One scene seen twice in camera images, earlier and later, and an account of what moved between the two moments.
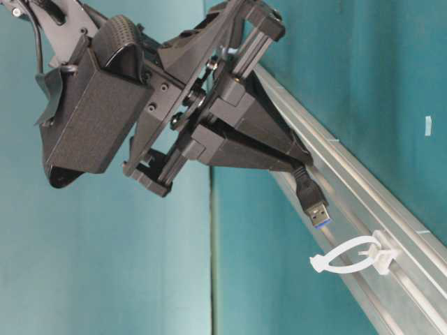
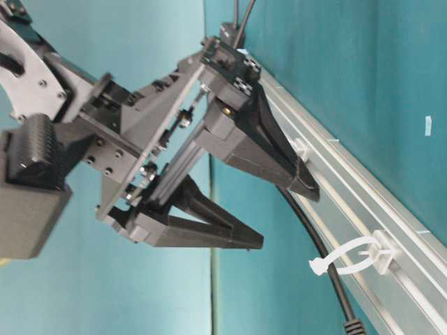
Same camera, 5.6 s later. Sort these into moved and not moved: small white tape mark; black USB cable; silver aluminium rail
Moved: black USB cable
Not moved: silver aluminium rail; small white tape mark
